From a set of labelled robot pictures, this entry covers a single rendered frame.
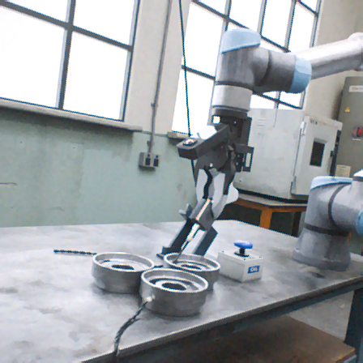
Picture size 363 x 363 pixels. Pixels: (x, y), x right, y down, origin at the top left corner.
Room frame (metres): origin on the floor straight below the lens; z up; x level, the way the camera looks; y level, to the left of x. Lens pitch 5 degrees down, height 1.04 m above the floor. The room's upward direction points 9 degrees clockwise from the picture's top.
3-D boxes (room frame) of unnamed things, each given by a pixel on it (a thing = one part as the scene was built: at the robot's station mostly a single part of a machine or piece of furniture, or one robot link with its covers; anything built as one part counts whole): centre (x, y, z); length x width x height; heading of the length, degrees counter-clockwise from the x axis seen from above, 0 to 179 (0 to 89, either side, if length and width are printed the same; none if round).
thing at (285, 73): (0.89, -0.15, 1.23); 0.11 x 0.11 x 0.08; 21
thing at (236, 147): (0.84, -0.07, 1.07); 0.09 x 0.08 x 0.12; 134
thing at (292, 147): (3.24, -0.73, 1.10); 0.62 x 0.61 x 0.65; 137
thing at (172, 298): (0.64, 0.00, 0.82); 0.10 x 0.10 x 0.04
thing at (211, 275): (0.76, -0.03, 0.82); 0.10 x 0.10 x 0.04
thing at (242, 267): (0.86, -0.14, 0.82); 0.08 x 0.07 x 0.05; 137
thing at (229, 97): (0.84, -0.06, 1.15); 0.08 x 0.08 x 0.05
